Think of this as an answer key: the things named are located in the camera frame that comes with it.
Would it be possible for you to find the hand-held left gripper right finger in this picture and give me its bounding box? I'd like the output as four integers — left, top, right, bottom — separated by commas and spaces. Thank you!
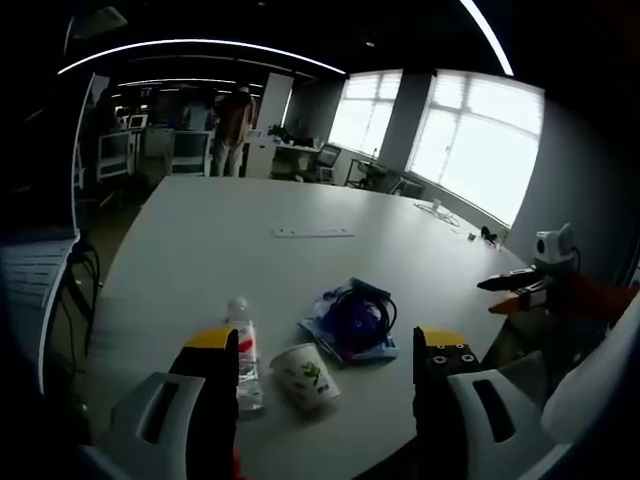
412, 325, 554, 480

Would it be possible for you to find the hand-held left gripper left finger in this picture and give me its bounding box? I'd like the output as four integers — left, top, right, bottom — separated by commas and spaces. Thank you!
82, 323, 240, 480

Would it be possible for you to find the clear plastic water bottle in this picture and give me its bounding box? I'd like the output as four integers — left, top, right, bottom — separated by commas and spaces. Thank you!
223, 296, 265, 413

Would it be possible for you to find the blue pouch with black cable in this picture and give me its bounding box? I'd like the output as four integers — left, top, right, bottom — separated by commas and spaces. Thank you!
298, 277, 400, 365

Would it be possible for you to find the white paper cup green print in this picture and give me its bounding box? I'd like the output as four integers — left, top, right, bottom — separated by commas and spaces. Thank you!
269, 342, 341, 412

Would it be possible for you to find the person's white clothing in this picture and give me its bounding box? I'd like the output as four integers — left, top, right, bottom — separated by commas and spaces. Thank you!
499, 299, 640, 480

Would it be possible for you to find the white office chair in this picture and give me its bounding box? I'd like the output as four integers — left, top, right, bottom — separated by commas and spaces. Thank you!
0, 219, 104, 401

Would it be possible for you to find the black metal side table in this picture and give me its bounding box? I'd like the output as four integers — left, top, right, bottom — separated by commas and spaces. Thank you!
344, 157, 401, 191

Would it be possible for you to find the white table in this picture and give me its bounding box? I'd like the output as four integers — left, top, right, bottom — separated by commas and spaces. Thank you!
79, 174, 532, 480

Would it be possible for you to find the white power strip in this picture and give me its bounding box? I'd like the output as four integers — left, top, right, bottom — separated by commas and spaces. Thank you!
272, 227, 355, 239

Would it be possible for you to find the black office chair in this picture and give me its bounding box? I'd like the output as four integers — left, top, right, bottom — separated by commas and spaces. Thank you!
314, 143, 343, 185

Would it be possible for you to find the white rolling cart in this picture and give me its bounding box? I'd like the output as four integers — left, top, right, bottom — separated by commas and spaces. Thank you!
96, 130, 136, 182
170, 128, 212, 176

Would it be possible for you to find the white cabinet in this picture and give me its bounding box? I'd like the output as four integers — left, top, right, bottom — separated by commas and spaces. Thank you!
244, 130, 279, 179

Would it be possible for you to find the white charger with cable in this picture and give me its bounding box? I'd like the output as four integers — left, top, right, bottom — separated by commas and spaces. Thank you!
413, 198, 461, 226

